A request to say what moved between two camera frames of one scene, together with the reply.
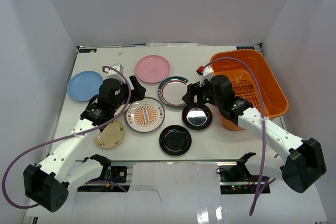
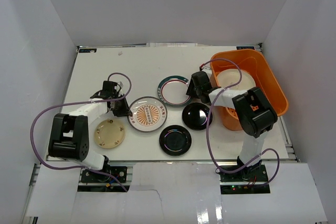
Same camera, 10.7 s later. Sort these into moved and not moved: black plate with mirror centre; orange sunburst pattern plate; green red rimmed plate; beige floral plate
Moved: beige floral plate
Not moved: green red rimmed plate; orange sunburst pattern plate; black plate with mirror centre
